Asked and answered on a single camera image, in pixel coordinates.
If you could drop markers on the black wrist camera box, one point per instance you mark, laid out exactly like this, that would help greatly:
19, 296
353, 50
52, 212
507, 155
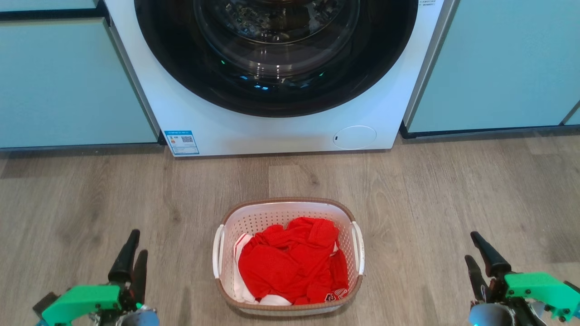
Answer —
45, 302
573, 286

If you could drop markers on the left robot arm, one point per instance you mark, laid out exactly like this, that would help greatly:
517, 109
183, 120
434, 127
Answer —
140, 318

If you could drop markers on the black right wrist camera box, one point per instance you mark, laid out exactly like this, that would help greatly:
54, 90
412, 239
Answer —
573, 286

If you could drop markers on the white front-load washing machine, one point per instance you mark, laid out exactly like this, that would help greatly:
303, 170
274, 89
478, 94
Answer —
281, 131

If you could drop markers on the black round washer door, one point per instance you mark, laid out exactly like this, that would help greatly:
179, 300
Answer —
181, 68

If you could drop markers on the red garment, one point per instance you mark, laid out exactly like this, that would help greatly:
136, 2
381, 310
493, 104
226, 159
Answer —
290, 267

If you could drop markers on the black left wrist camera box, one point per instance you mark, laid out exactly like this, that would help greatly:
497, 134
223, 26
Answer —
45, 302

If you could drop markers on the white perforated laundry basket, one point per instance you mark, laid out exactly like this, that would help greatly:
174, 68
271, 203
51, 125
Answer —
263, 217

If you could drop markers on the white garment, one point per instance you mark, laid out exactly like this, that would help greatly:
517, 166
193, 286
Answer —
239, 283

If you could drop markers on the tall pale green cabinet panel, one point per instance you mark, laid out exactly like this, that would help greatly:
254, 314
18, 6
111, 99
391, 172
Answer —
503, 68

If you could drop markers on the large pale green cabinet door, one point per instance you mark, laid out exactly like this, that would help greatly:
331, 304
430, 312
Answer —
68, 86

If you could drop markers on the pale green cabinet drawer front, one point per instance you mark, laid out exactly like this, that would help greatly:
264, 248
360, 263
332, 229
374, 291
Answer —
45, 4

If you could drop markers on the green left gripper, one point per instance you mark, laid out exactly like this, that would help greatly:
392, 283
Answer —
81, 301

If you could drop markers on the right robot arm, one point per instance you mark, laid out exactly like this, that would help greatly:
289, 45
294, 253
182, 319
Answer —
489, 316

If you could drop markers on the round white filter cover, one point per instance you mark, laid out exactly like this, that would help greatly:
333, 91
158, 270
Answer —
355, 137

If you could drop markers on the blue energy label sticker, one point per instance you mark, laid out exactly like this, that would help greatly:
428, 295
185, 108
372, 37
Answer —
182, 142

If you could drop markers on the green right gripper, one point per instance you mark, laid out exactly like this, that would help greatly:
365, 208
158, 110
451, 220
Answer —
539, 287

